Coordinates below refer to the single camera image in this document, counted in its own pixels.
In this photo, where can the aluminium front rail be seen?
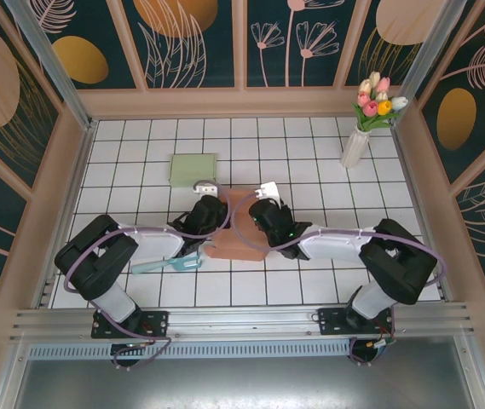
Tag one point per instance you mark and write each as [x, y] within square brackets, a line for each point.
[242, 326]

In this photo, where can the green paper box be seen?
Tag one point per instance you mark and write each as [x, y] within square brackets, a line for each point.
[193, 170]

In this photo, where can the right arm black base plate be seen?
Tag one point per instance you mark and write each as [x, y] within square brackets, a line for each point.
[336, 321]

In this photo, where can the white ribbed vase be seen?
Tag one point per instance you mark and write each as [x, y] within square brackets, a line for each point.
[354, 149]

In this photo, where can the artificial tulip bouquet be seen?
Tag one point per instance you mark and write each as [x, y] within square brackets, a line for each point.
[376, 106]

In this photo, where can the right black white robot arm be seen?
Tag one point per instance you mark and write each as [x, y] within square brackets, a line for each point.
[395, 264]

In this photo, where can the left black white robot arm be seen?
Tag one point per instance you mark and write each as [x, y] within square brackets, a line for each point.
[97, 268]

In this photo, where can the pink paper box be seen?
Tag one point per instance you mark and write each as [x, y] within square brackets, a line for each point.
[235, 247]

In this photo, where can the blue toy garden fork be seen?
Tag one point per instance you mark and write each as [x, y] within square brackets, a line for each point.
[182, 264]

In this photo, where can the aluminium corner post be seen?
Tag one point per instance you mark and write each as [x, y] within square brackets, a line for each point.
[429, 64]
[54, 68]

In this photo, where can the grey metal sheet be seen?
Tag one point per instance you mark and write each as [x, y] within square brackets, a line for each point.
[242, 385]

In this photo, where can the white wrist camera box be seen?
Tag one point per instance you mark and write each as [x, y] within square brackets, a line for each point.
[267, 191]
[206, 189]

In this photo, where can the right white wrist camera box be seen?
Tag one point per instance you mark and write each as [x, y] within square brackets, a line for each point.
[267, 191]

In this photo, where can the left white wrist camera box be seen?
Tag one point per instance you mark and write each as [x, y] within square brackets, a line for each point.
[206, 189]

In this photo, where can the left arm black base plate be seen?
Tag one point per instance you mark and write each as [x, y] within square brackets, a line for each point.
[152, 324]

